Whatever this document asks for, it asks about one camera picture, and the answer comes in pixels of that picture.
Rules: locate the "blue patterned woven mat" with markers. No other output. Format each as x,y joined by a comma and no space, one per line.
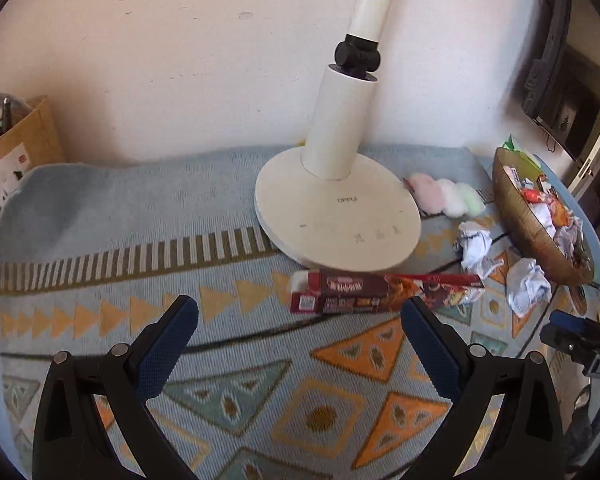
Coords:
130,240

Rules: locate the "three-colour dango plush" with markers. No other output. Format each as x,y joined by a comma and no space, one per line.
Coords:
450,195

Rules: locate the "golden ribbed bowl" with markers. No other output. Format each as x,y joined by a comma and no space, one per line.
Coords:
517,220

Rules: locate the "cardboard pen box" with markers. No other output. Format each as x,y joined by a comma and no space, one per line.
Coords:
25,150

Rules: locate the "orange snack packet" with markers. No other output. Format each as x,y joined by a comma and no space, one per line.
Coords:
561,212

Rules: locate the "dark red printed box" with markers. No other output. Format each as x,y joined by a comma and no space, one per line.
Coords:
360,292

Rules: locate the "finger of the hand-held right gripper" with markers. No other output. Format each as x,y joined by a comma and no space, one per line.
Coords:
565,319
565,340

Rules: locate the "green packet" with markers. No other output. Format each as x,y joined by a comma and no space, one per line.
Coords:
512,146

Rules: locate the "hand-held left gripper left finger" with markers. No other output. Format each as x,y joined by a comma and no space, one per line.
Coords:
162,355

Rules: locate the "white desk lamp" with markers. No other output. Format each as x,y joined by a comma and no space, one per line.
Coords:
340,125

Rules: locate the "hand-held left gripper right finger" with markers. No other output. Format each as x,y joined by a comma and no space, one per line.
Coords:
437,355

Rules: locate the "dark monitor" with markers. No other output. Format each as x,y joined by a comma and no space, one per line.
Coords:
550,85

